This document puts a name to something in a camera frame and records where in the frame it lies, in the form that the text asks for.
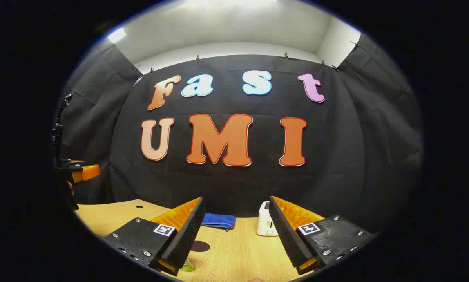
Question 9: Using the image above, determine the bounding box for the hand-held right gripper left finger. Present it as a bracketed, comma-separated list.
[103, 197, 206, 276]

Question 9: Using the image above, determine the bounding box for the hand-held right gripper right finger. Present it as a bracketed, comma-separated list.
[268, 196, 373, 276]

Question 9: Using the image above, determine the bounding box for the white toaster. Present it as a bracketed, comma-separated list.
[257, 201, 279, 237]

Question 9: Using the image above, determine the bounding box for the blue towel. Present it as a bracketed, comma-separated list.
[201, 213, 237, 232]

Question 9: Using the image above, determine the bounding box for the black backdrop cloth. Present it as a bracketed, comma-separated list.
[60, 37, 424, 235]

